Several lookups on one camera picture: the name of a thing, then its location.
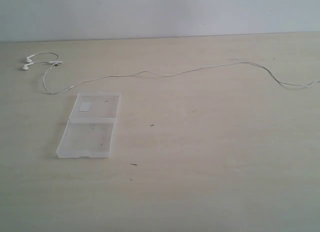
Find clear plastic hinged case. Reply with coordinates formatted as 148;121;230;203
56;91;121;159

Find white wired earphones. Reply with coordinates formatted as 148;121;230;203
20;52;320;95

